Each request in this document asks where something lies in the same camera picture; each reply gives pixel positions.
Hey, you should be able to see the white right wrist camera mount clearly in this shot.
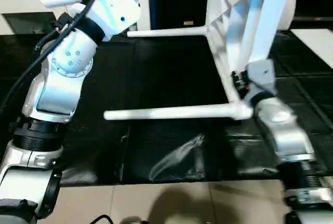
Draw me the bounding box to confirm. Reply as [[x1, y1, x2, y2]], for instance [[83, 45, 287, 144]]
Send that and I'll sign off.
[[245, 60, 276, 101]]

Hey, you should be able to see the black work mat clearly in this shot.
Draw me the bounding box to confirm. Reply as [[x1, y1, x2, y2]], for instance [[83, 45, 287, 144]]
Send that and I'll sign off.
[[0, 27, 333, 187]]

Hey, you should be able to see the grey cushion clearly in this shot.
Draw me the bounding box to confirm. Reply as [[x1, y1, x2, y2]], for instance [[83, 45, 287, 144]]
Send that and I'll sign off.
[[278, 0, 299, 31]]

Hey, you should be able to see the white plastic table top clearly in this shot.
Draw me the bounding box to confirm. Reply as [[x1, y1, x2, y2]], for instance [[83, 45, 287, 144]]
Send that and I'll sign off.
[[204, 0, 301, 122]]

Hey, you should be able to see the black furniture with yellow label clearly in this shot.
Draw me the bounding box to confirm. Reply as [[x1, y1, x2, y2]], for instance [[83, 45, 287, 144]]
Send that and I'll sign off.
[[149, 0, 210, 31]]

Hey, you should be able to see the white flat panel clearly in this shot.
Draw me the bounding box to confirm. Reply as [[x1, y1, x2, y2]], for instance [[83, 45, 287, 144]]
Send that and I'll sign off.
[[301, 29, 333, 70]]

